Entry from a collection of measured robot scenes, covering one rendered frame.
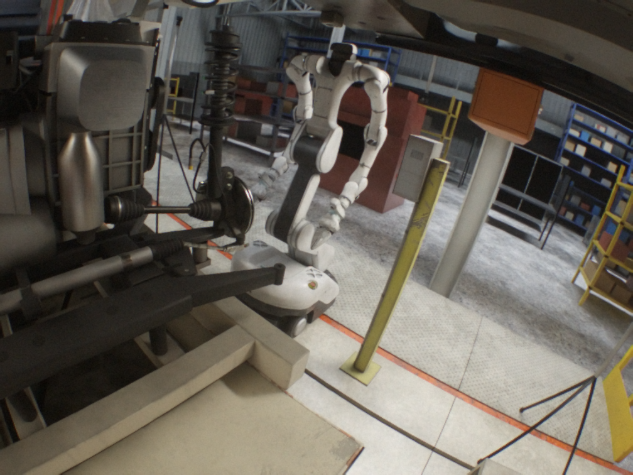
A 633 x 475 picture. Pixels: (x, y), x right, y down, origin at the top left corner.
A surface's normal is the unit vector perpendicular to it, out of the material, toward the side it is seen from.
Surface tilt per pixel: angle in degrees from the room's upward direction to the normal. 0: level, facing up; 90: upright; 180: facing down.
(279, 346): 0
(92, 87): 90
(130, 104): 90
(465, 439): 0
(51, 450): 0
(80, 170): 90
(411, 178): 90
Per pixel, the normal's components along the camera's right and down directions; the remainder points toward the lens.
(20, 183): 0.63, 0.45
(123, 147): 0.80, 0.41
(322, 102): -0.55, 0.35
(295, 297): 0.24, -0.11
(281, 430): 0.21, -0.88
